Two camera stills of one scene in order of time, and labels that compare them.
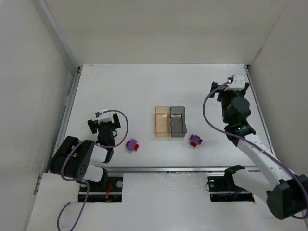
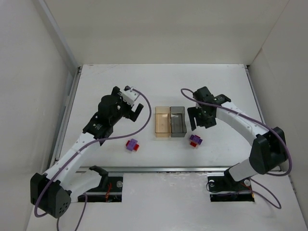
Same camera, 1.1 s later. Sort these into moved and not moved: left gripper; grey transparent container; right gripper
Moved: left gripper; right gripper
Not moved: grey transparent container
